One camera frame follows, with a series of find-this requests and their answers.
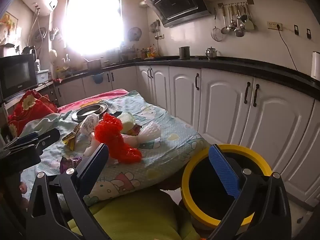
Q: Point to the person's green trouser legs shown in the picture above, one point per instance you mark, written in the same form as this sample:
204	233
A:
137	217

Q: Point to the black kitchen countertop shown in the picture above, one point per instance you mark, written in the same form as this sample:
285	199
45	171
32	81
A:
250	62

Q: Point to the cartoon printed blanket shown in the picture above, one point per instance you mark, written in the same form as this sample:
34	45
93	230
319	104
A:
162	120

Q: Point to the steel teapot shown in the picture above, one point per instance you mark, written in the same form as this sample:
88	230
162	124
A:
212	53

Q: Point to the small wall fan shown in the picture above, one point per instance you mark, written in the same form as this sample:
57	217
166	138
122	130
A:
134	33

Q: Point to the wall power outlet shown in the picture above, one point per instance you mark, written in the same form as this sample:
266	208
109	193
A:
274	25

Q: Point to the black green snack packet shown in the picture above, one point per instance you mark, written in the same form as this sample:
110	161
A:
115	113

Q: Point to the yellow brown snack wrapper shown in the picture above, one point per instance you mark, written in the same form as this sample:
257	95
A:
71	138

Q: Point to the white storage box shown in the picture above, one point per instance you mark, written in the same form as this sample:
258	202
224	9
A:
42	76

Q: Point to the pink blanket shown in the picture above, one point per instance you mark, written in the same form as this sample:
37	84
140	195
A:
75	105

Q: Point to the red tan snack wrapper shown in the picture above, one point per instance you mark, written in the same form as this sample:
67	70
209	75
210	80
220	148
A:
135	130

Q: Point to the white printed wrapper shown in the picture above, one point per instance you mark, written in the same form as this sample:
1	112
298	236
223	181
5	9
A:
88	125

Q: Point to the kitchen window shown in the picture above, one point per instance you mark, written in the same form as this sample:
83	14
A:
95	22

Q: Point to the white kitchen cabinets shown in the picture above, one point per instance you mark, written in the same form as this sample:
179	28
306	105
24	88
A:
225	110

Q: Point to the floral wall picture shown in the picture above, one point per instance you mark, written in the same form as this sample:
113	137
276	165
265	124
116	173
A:
7	22

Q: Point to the black wall hook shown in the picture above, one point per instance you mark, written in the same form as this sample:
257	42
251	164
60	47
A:
296	29
309	33

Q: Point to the group of condiment bottles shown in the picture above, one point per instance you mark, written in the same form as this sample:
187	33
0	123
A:
150	52

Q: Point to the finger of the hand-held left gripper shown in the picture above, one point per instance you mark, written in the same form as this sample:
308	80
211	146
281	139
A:
50	136
27	138

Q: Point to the red mesh bag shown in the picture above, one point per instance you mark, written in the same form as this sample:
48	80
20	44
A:
112	135

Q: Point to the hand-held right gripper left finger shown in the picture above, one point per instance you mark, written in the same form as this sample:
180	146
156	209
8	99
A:
98	158

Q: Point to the yellow rim trash bin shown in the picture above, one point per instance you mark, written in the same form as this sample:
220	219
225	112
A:
186	180

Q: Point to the white foam net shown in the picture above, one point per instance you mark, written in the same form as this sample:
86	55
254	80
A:
147	135

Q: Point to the purple wrapper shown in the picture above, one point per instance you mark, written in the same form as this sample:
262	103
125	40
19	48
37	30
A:
68	163

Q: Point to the metal plate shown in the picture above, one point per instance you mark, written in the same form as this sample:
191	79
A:
87	113

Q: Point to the row of hanging steel ladles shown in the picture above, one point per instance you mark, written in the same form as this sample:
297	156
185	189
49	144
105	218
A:
237	20

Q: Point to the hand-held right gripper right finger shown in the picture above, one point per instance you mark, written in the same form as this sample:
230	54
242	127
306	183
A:
222	170

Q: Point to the blue hanging bin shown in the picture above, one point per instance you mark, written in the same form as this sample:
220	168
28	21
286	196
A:
98	78

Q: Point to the white electric kettle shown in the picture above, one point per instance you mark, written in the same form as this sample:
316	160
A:
316	65

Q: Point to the metal mug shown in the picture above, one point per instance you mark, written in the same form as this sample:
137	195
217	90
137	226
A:
184	53

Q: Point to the cooking pot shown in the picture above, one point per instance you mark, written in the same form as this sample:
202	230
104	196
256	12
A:
93	64

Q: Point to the red floral blanket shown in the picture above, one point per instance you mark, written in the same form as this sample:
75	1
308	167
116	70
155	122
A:
32	107

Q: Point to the small hanging kitchen tools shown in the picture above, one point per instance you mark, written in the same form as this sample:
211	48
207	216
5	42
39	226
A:
155	26

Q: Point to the black microwave oven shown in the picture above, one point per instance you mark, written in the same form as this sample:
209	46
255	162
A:
17	75

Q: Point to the black range hood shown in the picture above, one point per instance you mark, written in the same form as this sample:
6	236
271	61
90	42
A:
175	2

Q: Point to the white plastic wrapper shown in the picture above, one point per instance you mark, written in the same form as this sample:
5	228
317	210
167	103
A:
92	147

